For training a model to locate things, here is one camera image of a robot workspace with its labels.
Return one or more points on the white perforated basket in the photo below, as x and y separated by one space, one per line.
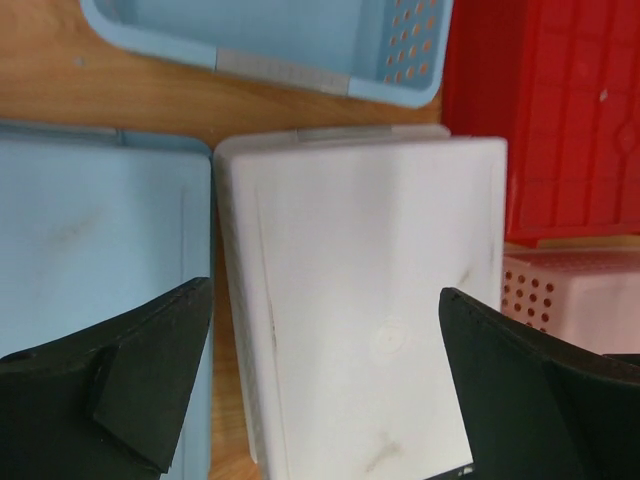
338 243

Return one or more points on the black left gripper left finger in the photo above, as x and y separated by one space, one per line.
108 401

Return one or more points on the blue perforated basket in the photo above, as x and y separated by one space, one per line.
390 52
95 224

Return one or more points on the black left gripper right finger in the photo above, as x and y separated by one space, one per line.
537 407

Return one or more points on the pink perforated basket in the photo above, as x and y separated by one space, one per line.
588 297

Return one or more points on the red plastic tray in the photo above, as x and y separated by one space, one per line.
559 81

